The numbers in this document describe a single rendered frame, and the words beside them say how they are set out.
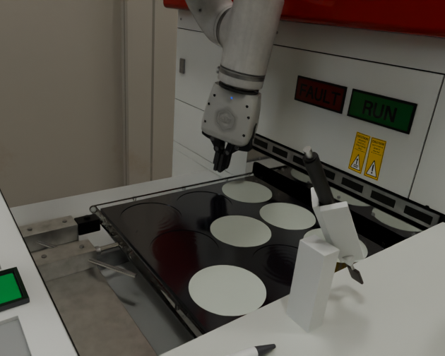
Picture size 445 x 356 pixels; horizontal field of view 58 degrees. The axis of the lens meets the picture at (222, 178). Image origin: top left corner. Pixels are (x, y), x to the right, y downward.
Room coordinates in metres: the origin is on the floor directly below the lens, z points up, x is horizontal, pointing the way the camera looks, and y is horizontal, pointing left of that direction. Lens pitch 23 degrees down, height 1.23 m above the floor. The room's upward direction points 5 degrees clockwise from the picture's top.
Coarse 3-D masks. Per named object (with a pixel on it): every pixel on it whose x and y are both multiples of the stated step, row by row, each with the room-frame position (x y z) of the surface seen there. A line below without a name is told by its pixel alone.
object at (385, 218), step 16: (256, 160) 0.85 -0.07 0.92; (272, 160) 0.82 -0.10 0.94; (256, 176) 0.87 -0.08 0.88; (288, 176) 0.77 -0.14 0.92; (304, 176) 0.74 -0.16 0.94; (336, 192) 0.68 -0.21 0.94; (352, 208) 0.64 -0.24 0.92; (368, 208) 0.62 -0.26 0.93; (384, 208) 0.61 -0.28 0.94; (384, 224) 0.59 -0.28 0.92; (400, 224) 0.57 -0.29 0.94; (416, 224) 0.57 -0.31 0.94
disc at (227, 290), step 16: (208, 272) 0.45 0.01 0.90; (224, 272) 0.45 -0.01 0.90; (240, 272) 0.46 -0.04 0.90; (192, 288) 0.41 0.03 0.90; (208, 288) 0.42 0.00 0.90; (224, 288) 0.42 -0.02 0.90; (240, 288) 0.42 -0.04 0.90; (256, 288) 0.42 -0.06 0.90; (208, 304) 0.38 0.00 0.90; (224, 304) 0.39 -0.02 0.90; (240, 304) 0.39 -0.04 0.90; (256, 304) 0.39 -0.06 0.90
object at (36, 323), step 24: (0, 192) 0.51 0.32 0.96; (0, 216) 0.45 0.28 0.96; (0, 240) 0.39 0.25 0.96; (0, 264) 0.35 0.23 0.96; (24, 264) 0.35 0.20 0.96; (0, 312) 0.28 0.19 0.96; (24, 312) 0.28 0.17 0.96; (48, 312) 0.28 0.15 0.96; (0, 336) 0.26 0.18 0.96; (24, 336) 0.26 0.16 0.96; (48, 336) 0.26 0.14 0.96
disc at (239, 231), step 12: (228, 216) 0.61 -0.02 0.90; (240, 216) 0.62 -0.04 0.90; (216, 228) 0.57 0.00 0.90; (228, 228) 0.57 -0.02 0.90; (240, 228) 0.58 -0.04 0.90; (252, 228) 0.58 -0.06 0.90; (264, 228) 0.58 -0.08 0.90; (228, 240) 0.54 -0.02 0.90; (240, 240) 0.54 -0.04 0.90; (252, 240) 0.54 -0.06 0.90; (264, 240) 0.54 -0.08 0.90
